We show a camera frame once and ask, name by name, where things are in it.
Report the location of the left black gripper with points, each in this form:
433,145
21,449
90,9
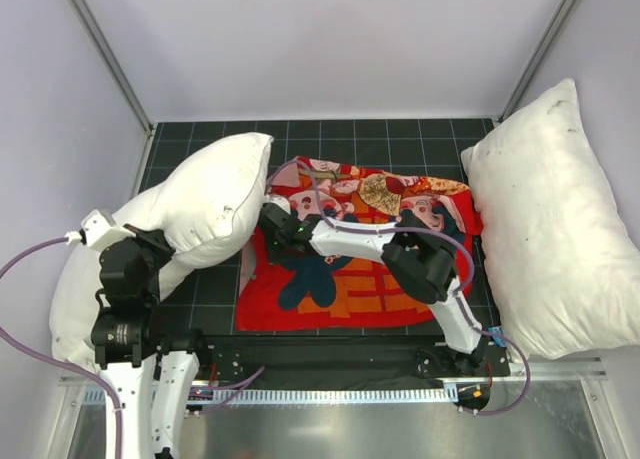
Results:
151,240

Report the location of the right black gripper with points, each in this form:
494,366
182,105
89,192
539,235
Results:
273,219

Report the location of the red patterned pillowcase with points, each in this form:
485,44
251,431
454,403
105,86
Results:
366,295

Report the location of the white pillow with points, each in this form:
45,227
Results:
207,207
562,269

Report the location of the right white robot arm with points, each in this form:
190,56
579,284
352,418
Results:
422,262

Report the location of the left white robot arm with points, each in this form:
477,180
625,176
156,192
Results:
147,371

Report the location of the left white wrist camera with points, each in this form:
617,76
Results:
99,231

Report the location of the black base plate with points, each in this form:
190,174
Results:
346,362

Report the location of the white slotted cable duct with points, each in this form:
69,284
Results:
251,397

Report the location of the left aluminium frame post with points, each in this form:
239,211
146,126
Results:
92,28

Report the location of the aluminium frame post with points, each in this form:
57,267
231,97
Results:
92,28
544,47

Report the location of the right aluminium frame post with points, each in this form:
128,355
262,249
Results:
544,47

